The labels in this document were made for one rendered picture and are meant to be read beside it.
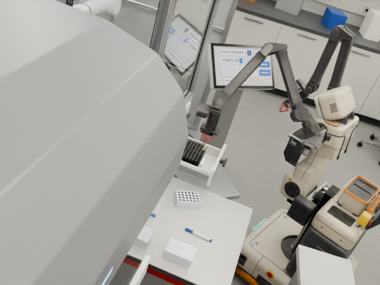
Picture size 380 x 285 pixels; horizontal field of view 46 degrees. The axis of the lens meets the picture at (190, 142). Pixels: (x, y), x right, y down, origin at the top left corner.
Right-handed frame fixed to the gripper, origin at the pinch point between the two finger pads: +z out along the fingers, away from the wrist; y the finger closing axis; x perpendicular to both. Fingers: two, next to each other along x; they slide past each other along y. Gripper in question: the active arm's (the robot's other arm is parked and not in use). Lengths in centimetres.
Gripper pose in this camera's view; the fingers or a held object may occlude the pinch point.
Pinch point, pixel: (205, 142)
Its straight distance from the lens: 246.1
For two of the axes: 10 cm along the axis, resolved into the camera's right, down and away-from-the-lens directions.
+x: 3.0, -4.3, 8.5
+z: -2.6, 8.2, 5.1
